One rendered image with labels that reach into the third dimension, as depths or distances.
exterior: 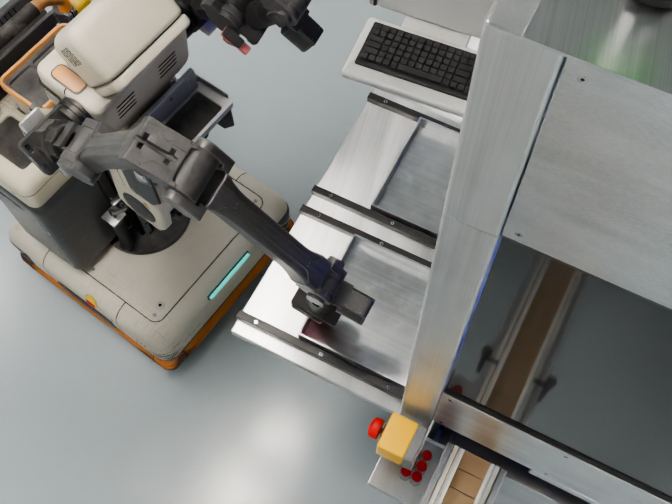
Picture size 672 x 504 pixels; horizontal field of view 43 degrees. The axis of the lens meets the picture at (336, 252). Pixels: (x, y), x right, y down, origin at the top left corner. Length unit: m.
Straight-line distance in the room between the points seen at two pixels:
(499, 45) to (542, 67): 0.04
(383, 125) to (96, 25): 0.74
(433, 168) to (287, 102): 1.26
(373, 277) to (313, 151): 1.24
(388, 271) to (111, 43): 0.74
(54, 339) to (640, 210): 2.35
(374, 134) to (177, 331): 0.88
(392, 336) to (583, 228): 1.04
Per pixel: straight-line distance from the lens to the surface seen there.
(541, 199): 0.79
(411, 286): 1.85
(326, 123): 3.10
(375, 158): 1.99
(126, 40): 1.64
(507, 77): 0.68
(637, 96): 0.65
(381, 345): 1.80
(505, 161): 0.76
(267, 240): 1.40
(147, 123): 1.30
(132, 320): 2.54
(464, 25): 2.28
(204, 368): 2.74
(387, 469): 1.74
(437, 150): 2.01
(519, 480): 1.76
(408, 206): 1.93
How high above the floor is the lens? 2.59
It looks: 65 degrees down
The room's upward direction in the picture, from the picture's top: 2 degrees counter-clockwise
